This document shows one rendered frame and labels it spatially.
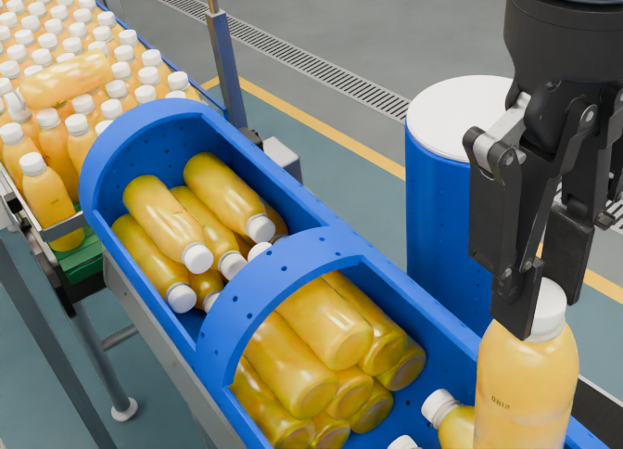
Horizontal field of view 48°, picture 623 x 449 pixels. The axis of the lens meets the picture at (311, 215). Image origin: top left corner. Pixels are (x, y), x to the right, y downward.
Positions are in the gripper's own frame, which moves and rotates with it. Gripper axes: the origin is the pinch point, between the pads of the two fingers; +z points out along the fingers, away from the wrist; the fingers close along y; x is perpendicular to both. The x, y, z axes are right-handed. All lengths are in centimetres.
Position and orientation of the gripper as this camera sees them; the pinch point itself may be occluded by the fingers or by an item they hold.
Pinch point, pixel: (540, 275)
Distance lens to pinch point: 47.5
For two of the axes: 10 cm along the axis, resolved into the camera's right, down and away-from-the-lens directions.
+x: -5.7, -5.2, 6.4
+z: 0.9, 7.3, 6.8
